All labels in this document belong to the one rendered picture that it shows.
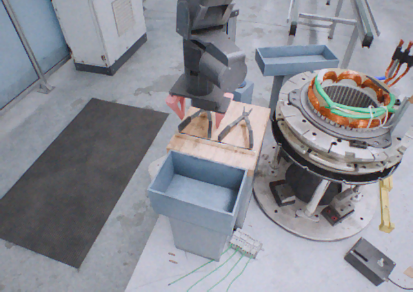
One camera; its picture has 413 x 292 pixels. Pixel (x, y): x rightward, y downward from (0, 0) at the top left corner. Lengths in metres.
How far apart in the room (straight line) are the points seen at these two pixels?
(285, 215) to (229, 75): 0.50
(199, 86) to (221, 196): 0.24
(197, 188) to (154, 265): 0.26
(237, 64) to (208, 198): 0.30
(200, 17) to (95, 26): 2.28
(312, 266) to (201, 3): 0.66
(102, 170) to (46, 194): 0.38
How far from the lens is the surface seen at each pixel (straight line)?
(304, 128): 0.63
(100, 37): 2.73
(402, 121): 0.67
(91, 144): 2.22
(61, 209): 1.94
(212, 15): 0.47
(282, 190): 0.83
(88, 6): 2.65
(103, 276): 1.67
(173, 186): 0.64
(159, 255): 0.79
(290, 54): 1.01
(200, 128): 0.64
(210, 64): 0.45
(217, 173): 0.60
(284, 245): 0.81
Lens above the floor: 1.51
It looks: 45 degrees down
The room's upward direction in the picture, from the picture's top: straight up
